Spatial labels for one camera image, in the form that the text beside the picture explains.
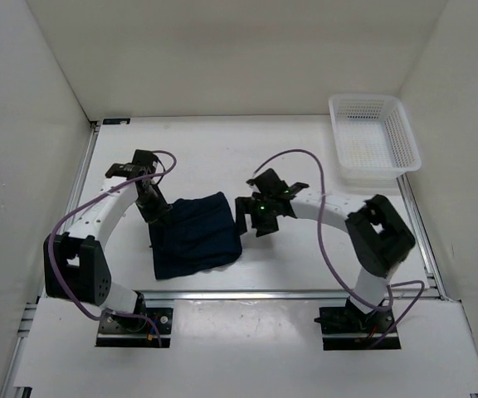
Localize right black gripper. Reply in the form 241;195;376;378
233;196;280;238

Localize navy blue shorts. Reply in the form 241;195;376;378
149;192;242;280

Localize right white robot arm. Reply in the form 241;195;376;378
235;181;416;332

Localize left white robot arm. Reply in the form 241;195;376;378
43;156;171;332

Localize white plastic mesh basket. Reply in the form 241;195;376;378
329;94;422;185

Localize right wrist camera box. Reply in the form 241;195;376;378
246;168;288;196

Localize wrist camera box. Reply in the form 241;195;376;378
131;149;159;174
246;168;288;196

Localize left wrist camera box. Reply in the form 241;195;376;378
131;149;159;174

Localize aluminium front rail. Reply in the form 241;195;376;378
39;288;443;303

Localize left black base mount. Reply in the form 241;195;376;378
95;307;173;349

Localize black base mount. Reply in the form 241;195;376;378
95;307;173;349
315;301;402;352

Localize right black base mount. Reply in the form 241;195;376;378
315;301;402;352

